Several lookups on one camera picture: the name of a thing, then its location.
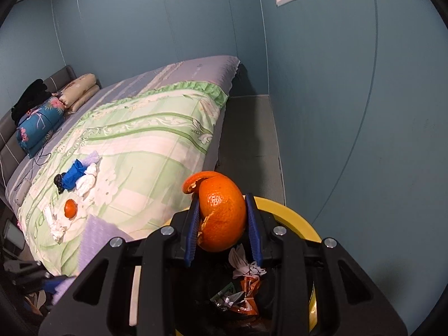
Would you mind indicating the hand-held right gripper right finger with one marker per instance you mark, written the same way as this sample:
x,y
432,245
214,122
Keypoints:
x,y
253,231

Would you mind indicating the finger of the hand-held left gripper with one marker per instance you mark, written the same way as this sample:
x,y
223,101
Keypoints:
x,y
52,284

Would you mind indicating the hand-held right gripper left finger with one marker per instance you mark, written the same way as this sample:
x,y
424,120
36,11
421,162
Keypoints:
x,y
191,234

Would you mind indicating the orange peel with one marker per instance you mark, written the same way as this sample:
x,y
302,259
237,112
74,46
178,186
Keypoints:
x,y
70,208
220,213

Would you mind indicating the yellow round bin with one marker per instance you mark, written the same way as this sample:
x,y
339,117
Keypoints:
x,y
290,222

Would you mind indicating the small orange snack wrapper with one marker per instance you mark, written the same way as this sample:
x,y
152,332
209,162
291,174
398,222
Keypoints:
x,y
251,283

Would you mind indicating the white tissue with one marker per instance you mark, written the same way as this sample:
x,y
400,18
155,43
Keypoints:
x,y
56,229
87,182

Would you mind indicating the purple foam net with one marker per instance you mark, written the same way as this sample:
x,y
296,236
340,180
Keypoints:
x,y
93,156
98,245

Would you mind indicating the small black plastic bag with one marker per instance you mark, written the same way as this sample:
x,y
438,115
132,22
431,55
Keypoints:
x,y
58,181

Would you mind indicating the blue plastic bag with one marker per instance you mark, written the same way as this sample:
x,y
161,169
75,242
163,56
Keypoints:
x,y
74,175

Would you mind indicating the pale green small bin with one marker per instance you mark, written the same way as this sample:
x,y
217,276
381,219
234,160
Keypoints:
x,y
14,236

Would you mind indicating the grey power strip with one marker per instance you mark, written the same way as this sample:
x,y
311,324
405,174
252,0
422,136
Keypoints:
x,y
21,193

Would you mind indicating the grey bed headboard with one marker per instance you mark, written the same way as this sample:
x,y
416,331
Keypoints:
x,y
8,136

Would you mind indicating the blue floral folded quilt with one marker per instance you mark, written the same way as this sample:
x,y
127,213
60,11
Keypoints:
x,y
38,126

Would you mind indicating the bed with striped sheet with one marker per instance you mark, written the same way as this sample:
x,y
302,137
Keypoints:
x,y
168,73

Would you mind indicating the beige pillows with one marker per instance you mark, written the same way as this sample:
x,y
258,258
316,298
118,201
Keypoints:
x,y
78,89

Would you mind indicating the black clothes pile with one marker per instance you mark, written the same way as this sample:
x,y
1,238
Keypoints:
x,y
31,96

